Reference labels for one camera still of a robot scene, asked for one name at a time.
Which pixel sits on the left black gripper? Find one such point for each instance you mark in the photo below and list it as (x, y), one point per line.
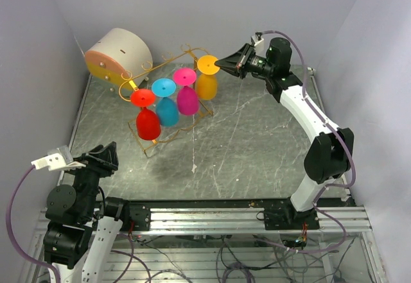
(102, 160)

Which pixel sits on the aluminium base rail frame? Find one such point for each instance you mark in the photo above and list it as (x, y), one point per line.
(224, 220)

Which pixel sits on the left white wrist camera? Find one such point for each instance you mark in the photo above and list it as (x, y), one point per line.
(58, 159)

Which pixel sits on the red plastic wine glass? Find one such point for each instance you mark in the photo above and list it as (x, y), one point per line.
(147, 122)

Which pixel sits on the blue plastic wine glass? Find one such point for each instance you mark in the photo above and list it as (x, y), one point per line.
(166, 108)

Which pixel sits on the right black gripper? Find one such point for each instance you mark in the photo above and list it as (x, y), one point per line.
(236, 63)

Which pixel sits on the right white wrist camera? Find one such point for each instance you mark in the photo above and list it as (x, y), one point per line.
(257, 42)

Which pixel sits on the magenta plastic wine glass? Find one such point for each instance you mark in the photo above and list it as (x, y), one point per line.
(187, 99)

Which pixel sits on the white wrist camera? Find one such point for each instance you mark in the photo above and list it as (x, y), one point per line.
(257, 42)
(58, 159)

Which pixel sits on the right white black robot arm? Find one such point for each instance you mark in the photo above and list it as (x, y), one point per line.
(330, 152)

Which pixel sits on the yellow plastic wine glass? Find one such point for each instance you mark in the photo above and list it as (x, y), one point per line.
(207, 85)

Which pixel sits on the beige cylindrical toy box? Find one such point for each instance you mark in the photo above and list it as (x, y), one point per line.
(119, 55)

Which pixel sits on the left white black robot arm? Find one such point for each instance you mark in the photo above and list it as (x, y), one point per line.
(79, 238)

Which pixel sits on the gold wire wine glass rack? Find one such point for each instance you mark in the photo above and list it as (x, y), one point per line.
(202, 112)

